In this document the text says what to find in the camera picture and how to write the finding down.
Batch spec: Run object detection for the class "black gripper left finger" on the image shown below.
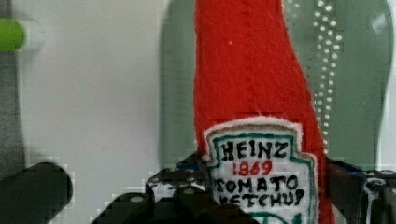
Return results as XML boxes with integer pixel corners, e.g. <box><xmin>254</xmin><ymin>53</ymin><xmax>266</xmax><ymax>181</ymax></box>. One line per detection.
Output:
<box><xmin>91</xmin><ymin>153</ymin><xmax>259</xmax><ymax>224</ymax></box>

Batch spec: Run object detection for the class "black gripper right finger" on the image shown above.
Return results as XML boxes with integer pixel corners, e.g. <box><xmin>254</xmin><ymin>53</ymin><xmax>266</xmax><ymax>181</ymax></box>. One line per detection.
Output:
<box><xmin>327</xmin><ymin>159</ymin><xmax>396</xmax><ymax>224</ymax></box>

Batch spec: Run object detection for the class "red felt ketchup bottle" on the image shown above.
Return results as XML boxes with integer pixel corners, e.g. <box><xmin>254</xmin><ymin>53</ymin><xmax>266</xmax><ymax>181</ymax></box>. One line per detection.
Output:
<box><xmin>193</xmin><ymin>0</ymin><xmax>335</xmax><ymax>224</ymax></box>

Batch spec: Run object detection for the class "green plastic strainer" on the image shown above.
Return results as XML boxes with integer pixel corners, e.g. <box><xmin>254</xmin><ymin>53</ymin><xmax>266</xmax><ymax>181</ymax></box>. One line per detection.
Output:
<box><xmin>159</xmin><ymin>0</ymin><xmax>395</xmax><ymax>170</ymax></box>

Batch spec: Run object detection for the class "lime green toy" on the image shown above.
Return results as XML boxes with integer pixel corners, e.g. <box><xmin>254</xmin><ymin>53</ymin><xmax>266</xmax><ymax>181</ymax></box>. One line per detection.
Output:
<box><xmin>0</xmin><ymin>18</ymin><xmax>25</xmax><ymax>52</ymax></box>

